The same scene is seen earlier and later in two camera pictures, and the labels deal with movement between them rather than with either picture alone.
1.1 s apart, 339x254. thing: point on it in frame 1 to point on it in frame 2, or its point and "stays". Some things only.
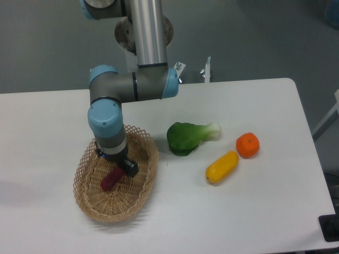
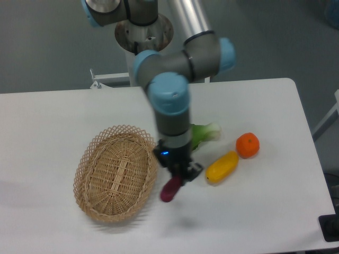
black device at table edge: [329, 225] stays
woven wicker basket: [123, 199] stays
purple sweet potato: [112, 177] to [170, 188]
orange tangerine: [248, 145] stays
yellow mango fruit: [221, 166] stays
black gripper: [130, 166] to [176, 159]
